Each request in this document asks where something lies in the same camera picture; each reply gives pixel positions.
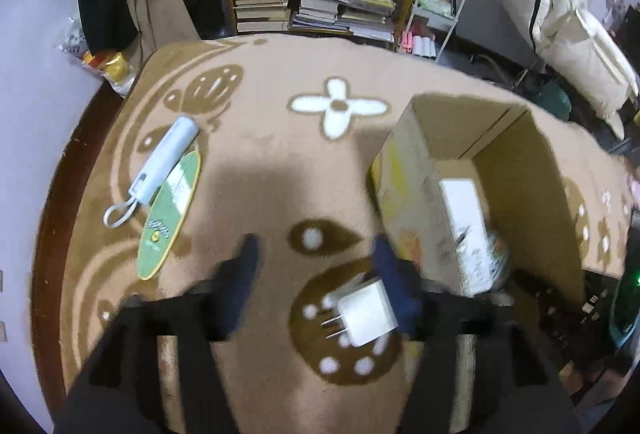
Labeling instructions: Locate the clear plastic bag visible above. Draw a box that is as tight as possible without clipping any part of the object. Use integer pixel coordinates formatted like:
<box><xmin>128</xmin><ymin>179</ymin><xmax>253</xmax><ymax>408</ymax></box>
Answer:
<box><xmin>57</xmin><ymin>16</ymin><xmax>92</xmax><ymax>60</ymax></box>

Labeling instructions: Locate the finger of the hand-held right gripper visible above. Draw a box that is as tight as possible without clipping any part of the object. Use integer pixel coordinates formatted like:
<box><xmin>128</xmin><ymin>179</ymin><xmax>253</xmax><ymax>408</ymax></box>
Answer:
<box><xmin>515</xmin><ymin>268</ymin><xmax>621</xmax><ymax>376</ymax></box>

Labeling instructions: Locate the white power bank with lanyard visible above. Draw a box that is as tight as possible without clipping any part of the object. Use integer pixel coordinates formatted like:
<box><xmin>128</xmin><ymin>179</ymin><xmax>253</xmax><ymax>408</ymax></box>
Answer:
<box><xmin>103</xmin><ymin>115</ymin><xmax>200</xmax><ymax>230</ymax></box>

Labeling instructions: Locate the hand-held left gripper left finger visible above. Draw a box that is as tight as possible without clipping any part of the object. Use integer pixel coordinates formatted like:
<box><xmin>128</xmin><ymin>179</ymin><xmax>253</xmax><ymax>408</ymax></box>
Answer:
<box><xmin>54</xmin><ymin>233</ymin><xmax>261</xmax><ymax>434</ymax></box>

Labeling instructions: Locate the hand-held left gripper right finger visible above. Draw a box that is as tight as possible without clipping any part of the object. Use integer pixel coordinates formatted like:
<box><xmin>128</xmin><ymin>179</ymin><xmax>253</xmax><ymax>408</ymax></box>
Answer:
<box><xmin>371</xmin><ymin>233</ymin><xmax>582</xmax><ymax>434</ymax></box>

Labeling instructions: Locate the yellow red snack bag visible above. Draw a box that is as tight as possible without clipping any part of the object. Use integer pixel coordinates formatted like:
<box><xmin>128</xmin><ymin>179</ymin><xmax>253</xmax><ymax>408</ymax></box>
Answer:
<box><xmin>82</xmin><ymin>51</ymin><xmax>137</xmax><ymax>97</ymax></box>

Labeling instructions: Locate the white box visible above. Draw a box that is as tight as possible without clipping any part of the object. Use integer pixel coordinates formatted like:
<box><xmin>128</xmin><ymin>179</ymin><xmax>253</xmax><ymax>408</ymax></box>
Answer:
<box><xmin>439</xmin><ymin>178</ymin><xmax>493</xmax><ymax>261</ymax></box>

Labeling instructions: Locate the dark green bag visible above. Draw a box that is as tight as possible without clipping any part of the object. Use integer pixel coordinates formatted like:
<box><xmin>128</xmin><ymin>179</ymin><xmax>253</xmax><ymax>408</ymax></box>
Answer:
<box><xmin>529</xmin><ymin>81</ymin><xmax>572</xmax><ymax>121</ymax></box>

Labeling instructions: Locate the white plug charger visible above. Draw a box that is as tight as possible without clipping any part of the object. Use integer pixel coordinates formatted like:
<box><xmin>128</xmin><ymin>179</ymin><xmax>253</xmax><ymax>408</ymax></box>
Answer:
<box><xmin>320</xmin><ymin>279</ymin><xmax>399</xmax><ymax>347</ymax></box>

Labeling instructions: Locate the green oval hand fan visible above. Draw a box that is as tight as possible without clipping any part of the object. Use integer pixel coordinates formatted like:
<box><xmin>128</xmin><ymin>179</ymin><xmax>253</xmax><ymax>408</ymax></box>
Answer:
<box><xmin>137</xmin><ymin>150</ymin><xmax>202</xmax><ymax>281</ymax></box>

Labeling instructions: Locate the cardboard box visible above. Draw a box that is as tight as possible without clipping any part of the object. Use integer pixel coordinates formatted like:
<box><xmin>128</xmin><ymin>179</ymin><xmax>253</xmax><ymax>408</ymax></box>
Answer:
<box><xmin>370</xmin><ymin>93</ymin><xmax>627</xmax><ymax>301</ymax></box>

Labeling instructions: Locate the brown patterned blanket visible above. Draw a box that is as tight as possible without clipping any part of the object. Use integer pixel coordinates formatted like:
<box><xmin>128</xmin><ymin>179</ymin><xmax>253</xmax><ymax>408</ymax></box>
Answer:
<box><xmin>65</xmin><ymin>34</ymin><xmax>637</xmax><ymax>434</ymax></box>

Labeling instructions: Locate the neat stack of books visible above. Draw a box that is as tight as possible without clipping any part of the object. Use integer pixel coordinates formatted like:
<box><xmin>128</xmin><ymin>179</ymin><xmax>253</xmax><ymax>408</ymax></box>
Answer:
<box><xmin>230</xmin><ymin>0</ymin><xmax>292</xmax><ymax>35</ymax></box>

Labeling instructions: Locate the white quilt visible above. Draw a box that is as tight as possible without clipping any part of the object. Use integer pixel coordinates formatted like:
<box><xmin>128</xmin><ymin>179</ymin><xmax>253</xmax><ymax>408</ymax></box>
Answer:
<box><xmin>499</xmin><ymin>0</ymin><xmax>640</xmax><ymax>141</ymax></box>

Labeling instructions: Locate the messy pile of books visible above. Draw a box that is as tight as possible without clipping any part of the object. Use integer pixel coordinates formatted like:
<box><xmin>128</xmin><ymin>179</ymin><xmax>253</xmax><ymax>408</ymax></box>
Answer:
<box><xmin>280</xmin><ymin>0</ymin><xmax>412</xmax><ymax>45</ymax></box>

